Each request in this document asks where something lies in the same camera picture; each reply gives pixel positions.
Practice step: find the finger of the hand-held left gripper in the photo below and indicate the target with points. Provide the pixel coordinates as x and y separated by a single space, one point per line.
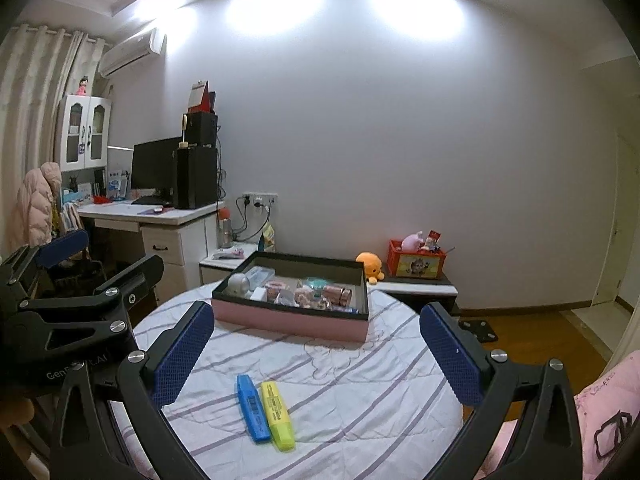
60 249
112 305

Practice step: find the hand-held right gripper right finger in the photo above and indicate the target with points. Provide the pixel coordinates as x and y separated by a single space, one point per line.
450 355

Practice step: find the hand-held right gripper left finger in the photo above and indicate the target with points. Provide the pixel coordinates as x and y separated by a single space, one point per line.
182 355

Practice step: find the blue highlighter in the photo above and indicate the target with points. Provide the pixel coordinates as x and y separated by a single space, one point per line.
252 407

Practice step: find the small white box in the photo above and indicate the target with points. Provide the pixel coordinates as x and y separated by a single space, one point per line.
257 294

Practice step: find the clear plastic case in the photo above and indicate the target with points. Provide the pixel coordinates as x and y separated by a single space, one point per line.
260 276

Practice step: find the pink storage box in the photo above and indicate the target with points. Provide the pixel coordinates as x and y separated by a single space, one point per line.
290 322

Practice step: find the yellow highlighter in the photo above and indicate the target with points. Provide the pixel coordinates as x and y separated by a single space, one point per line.
277 415

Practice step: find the rose gold cylinder container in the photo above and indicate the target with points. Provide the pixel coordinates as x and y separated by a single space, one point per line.
337 295

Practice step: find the pink figurine toy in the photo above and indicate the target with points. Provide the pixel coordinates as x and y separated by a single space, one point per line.
305 299

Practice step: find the teal oval case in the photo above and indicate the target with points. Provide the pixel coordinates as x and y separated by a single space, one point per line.
316 284

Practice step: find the dark desk chair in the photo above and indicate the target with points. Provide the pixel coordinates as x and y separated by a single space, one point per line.
75 275

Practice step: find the black bathroom scale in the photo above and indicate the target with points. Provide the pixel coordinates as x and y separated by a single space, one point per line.
477 331

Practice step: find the pink puffer jacket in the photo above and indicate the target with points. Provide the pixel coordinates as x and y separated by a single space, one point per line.
37 205

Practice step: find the blue and white box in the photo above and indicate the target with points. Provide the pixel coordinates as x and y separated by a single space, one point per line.
118 185

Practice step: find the white desk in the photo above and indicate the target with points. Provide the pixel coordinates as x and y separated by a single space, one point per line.
185 245

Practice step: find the red crate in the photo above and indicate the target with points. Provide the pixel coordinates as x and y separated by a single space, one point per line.
415 265

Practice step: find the small white side table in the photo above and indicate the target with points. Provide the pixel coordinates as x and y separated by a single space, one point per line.
220 265

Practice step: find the black keyboard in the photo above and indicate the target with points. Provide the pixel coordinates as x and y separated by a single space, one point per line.
150 201

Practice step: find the striped white blanket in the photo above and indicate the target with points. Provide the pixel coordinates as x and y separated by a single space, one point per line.
350 410

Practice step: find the small red packet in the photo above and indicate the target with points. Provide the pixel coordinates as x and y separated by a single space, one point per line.
434 240

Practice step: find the orange octopus plush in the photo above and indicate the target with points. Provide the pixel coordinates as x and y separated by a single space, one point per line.
371 266

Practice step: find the white glass-door cabinet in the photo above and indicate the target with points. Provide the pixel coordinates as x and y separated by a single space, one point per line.
75 130

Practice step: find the pink plush toy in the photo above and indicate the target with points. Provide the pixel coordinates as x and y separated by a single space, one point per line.
412 241

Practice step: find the black monitor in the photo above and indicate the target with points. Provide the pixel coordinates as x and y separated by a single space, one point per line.
155 167

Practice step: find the red-capped bottle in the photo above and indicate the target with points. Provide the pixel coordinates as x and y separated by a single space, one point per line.
226 232

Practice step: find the beige curtain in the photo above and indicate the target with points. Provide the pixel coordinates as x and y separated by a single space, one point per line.
35 110

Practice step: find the snack bag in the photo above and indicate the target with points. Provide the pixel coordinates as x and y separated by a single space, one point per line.
269 237

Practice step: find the black computer tower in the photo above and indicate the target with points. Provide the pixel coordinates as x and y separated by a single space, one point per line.
197 177

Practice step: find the pink quilt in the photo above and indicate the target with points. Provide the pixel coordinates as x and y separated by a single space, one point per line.
600 400

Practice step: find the pink doll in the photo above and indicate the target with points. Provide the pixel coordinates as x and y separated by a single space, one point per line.
83 86

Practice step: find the small wooden stand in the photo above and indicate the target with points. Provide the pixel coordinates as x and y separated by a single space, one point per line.
185 132

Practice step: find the black speaker box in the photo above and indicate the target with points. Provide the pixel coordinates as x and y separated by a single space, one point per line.
202 129

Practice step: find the red desk calendar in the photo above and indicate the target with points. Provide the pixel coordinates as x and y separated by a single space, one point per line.
197 97

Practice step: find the white air conditioner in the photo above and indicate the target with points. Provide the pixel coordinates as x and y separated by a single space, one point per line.
130 52

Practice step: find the white door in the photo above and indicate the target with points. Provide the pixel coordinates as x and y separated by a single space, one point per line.
612 220

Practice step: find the white wall socket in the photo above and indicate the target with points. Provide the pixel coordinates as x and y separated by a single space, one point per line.
260 199

